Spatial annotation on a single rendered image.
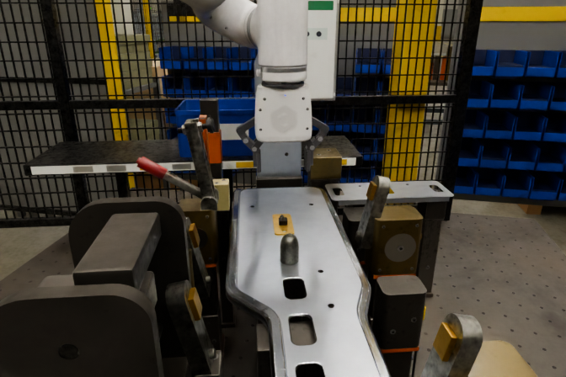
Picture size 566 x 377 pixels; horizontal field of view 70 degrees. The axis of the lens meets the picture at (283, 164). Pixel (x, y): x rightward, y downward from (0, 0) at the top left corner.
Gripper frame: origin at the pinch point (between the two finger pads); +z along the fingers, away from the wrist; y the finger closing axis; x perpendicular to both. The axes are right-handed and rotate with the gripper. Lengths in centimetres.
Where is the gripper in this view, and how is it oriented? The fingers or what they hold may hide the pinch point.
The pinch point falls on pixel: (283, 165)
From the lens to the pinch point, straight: 76.1
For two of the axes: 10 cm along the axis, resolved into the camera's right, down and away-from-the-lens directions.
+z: 0.0, 9.4, 3.4
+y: 10.0, -0.3, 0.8
